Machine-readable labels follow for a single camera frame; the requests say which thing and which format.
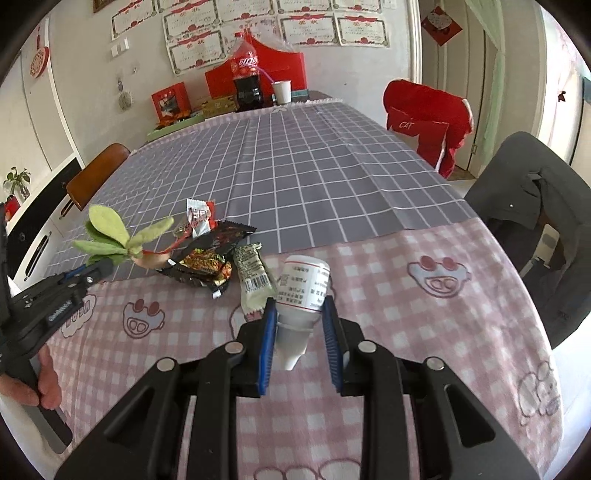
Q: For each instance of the red photo box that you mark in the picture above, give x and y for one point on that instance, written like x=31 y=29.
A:
x=168 y=101

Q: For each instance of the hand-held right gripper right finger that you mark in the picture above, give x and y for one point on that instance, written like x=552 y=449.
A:
x=331 y=350

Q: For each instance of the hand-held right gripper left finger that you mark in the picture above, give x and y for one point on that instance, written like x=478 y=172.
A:
x=268 y=350

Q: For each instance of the radish plush toy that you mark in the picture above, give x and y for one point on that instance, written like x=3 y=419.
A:
x=111 y=230

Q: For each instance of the green lace door curtain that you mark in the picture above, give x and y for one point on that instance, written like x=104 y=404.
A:
x=517 y=69

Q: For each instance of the person's left hand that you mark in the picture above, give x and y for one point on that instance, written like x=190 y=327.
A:
x=48 y=387

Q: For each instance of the small potted plant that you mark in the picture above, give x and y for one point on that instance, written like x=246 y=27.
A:
x=16 y=177

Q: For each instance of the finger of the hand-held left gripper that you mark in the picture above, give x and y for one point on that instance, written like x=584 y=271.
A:
x=74 y=274
x=99 y=273

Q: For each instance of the yellow flat box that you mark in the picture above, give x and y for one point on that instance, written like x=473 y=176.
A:
x=221 y=105

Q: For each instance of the white cabinet black panel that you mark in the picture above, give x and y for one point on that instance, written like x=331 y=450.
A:
x=46 y=194

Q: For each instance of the framed tree painting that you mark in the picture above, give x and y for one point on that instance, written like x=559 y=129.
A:
x=99 y=4

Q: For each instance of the red white small wrapper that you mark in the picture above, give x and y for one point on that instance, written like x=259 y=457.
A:
x=201 y=214

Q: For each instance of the wall of award certificates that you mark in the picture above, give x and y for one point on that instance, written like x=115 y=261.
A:
x=194 y=27

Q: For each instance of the white light switch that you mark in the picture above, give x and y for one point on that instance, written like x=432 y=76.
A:
x=120 y=48

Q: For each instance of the green white wrapper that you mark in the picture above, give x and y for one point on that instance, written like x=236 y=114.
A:
x=251 y=277

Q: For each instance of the red round wall ornament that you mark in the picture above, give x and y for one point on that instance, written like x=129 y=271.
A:
x=39 y=60

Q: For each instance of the grey checked tablecloth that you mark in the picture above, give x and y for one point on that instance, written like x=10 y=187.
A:
x=300 y=175

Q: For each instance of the pink checked tablecloth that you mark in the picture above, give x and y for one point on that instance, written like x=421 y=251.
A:
x=415 y=323

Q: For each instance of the red chair cover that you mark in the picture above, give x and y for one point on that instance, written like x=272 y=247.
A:
x=429 y=124

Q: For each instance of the white plastic appliance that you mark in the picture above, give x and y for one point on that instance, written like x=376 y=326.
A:
x=549 y=240

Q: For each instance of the cola bottle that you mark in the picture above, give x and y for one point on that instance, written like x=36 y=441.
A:
x=244 y=64

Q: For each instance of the black snack wrapper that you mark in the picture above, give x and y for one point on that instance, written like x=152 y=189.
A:
x=221 y=233

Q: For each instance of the red door decoration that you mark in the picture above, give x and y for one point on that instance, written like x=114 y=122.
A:
x=441 y=23

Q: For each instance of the white door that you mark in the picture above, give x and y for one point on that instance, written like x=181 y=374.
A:
x=475 y=92

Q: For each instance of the white plastic bottle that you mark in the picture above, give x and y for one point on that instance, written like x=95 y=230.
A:
x=300 y=295

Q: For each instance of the grey jacket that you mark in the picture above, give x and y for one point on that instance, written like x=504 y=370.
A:
x=508 y=184

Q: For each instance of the white paper cup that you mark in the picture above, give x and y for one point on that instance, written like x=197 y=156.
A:
x=282 y=92

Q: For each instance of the red gift bag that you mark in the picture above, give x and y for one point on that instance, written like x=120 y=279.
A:
x=286 y=69

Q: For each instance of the green flat box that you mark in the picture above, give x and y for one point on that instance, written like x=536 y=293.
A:
x=175 y=125

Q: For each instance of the food print snack wrapper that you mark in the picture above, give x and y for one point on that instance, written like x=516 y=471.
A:
x=203 y=265

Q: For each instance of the brown wooden chair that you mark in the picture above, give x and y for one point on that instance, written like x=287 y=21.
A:
x=97 y=166

